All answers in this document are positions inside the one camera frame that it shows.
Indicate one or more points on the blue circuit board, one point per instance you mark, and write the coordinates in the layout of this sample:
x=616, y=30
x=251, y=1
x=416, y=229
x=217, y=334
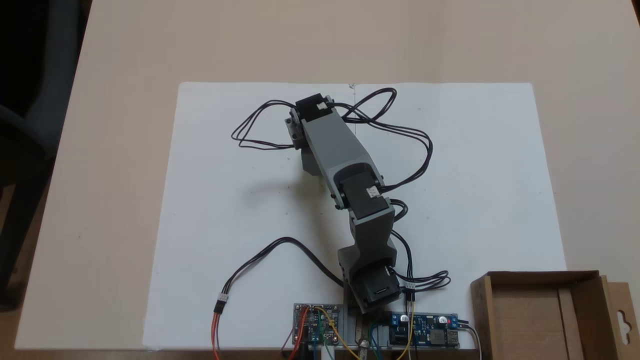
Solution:
x=425, y=330

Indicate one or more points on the brown cardboard box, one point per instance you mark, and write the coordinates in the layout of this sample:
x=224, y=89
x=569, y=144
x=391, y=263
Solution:
x=530, y=320

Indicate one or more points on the grey motor driver board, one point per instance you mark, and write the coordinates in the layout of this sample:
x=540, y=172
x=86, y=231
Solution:
x=317, y=322

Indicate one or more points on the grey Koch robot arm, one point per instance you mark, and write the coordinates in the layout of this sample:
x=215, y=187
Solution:
x=340, y=150

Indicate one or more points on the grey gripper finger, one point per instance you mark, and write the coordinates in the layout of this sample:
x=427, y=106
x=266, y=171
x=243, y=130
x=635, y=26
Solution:
x=311, y=162

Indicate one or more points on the white paper sheet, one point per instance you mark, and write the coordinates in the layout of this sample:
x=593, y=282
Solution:
x=240, y=200

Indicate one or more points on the metal table clamp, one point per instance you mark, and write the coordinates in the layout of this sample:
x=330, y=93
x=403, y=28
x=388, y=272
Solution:
x=362, y=345

